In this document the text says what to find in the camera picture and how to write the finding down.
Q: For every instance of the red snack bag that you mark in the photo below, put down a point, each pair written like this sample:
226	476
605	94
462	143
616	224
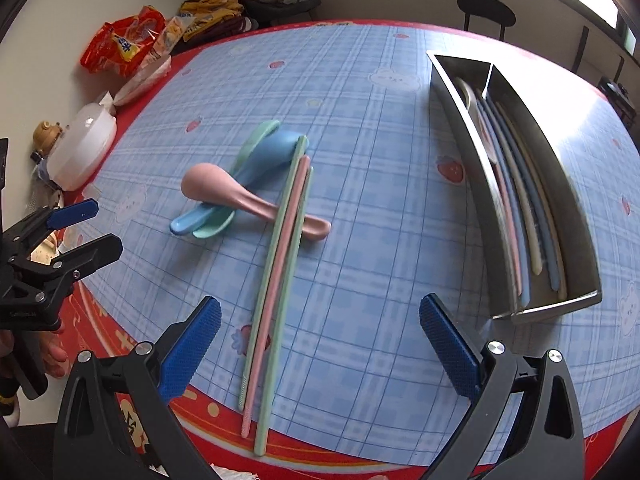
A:
121	46

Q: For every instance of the small bear figurine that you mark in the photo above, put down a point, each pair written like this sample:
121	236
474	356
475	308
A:
45	136

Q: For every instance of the yellow snack bags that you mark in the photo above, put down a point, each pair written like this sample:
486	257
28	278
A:
207	14

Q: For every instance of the stainless steel utensil tray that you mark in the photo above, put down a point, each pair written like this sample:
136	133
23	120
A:
538	301

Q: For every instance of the green chopstick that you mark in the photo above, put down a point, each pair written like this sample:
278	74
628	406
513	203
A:
299	150
279	313

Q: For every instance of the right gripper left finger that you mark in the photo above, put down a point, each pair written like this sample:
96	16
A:
92	439

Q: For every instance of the green spoon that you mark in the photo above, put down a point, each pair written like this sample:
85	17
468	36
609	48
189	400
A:
222	216

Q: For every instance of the clear plastic bag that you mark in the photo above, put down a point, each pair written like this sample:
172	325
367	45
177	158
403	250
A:
143	81

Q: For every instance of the pink spoon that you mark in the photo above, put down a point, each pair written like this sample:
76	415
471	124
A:
211	184

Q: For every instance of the cream chopstick in tray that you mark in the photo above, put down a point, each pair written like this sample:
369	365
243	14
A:
526	210

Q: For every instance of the black round stool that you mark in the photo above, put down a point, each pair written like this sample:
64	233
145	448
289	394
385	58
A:
491	10

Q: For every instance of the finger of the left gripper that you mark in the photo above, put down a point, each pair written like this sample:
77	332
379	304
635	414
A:
80	258
70	213

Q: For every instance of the white plastic container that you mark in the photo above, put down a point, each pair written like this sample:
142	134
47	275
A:
81	147

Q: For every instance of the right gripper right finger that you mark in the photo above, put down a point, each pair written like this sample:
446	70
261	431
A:
546	439

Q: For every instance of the person's left hand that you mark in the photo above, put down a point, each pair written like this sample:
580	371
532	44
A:
55	358

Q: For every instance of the blue plaid tablecloth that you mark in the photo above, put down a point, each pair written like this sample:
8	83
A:
360	392

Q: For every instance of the blue spoon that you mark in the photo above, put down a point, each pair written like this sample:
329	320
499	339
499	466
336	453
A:
272	152

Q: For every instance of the pink chopstick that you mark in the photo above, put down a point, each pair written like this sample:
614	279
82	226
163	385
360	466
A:
510	228
273	290

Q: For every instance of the pink chopstick in tray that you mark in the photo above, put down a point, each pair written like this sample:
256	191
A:
510	228

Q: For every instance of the beige chopstick in tray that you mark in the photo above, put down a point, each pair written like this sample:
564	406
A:
536	175

